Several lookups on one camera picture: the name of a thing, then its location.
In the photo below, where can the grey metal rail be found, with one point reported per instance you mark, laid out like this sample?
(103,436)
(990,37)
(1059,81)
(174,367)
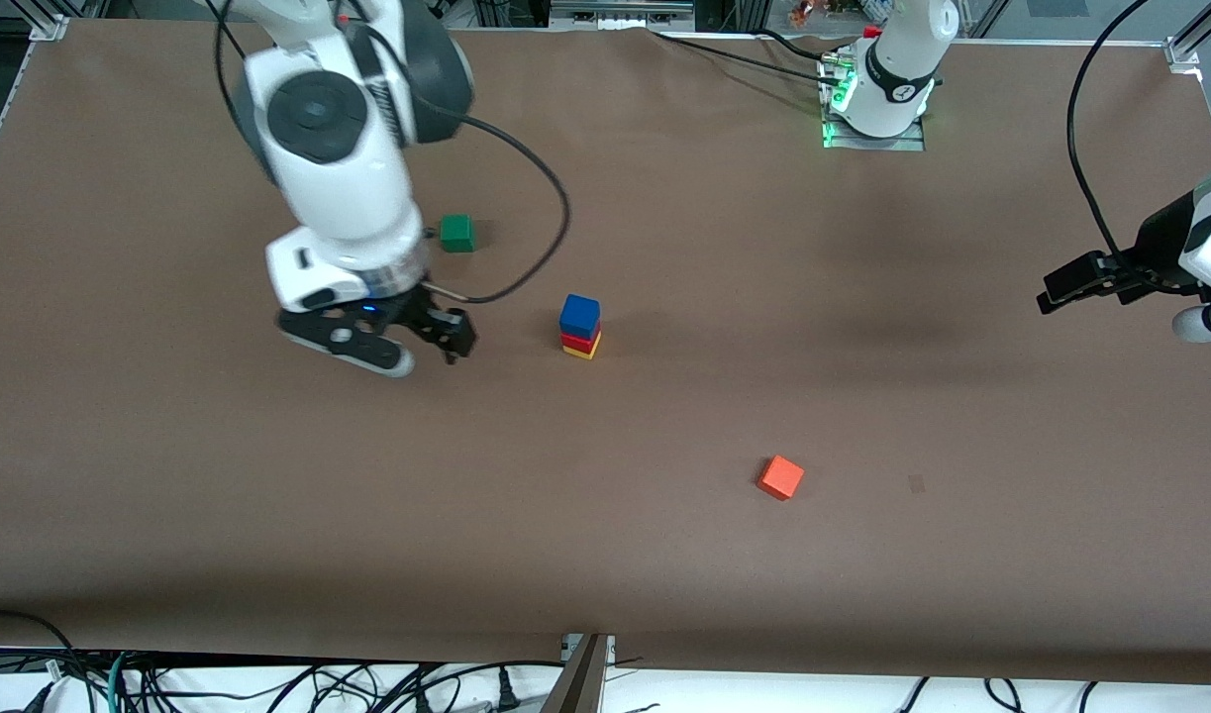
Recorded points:
(620,10)

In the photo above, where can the aluminium frame profile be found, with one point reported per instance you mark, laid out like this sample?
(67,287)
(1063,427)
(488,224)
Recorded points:
(1194,35)

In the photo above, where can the yellow wooden block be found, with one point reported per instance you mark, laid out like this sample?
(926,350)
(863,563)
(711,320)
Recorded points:
(580,353)

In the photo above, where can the brown angled strut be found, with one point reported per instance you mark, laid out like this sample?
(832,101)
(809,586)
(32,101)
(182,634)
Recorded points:
(577,683)

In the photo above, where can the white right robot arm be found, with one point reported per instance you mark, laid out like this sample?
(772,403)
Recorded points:
(348,188)

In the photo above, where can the brown paper table cover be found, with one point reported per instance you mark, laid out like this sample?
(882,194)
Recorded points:
(664,555)

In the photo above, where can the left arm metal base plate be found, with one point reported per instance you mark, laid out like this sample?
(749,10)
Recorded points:
(902,145)

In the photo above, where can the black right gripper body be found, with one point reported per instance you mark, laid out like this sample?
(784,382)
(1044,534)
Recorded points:
(414,310)

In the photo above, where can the blue wooden block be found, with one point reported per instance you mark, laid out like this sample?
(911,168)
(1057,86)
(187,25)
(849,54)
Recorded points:
(579,317)

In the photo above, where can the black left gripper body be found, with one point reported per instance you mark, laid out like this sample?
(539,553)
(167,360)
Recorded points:
(1152,247)

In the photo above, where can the orange wooden block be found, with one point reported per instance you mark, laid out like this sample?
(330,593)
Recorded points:
(781,477)

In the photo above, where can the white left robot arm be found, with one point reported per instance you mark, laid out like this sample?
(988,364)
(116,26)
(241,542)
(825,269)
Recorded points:
(897,89)

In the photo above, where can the green wooden block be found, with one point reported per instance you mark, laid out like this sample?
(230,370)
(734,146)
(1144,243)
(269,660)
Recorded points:
(456,233)

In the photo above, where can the red wooden block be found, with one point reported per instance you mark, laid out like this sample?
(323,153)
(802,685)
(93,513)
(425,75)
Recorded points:
(577,343)

